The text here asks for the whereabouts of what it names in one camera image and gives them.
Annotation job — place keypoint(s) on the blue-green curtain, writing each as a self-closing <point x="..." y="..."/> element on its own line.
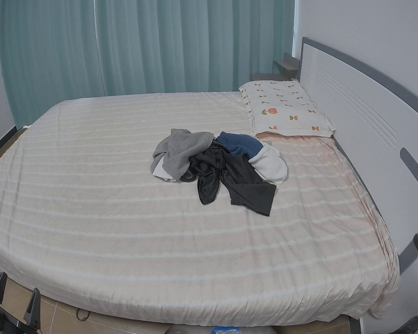
<point x="195" y="30"/>
<point x="48" y="47"/>

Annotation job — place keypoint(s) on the grey bedside table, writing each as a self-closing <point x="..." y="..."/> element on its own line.
<point x="264" y="76"/>

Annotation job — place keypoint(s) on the white printed pillow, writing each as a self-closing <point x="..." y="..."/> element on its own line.
<point x="282" y="106"/>

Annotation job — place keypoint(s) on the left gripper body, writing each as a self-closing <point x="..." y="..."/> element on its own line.
<point x="7" y="322"/>

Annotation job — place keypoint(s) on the bed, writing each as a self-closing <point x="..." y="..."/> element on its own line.
<point x="125" y="186"/>

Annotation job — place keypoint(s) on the pile of clothes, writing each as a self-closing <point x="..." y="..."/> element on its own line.
<point x="181" y="151"/>

